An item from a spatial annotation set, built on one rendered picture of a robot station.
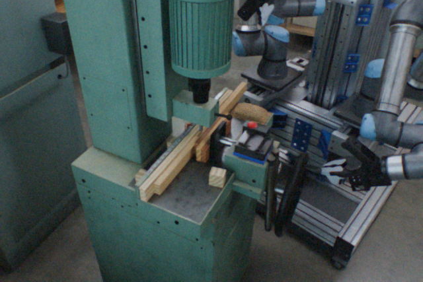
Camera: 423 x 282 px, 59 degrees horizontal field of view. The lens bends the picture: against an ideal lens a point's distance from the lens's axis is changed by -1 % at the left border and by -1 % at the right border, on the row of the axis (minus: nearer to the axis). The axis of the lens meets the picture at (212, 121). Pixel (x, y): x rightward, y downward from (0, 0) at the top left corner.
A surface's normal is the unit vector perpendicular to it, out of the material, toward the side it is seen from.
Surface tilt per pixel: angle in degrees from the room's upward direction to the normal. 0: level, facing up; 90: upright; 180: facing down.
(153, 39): 90
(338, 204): 0
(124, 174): 0
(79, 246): 0
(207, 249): 90
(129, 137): 90
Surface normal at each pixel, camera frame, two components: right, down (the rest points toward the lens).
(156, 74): -0.44, 0.52
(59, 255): 0.02, -0.80
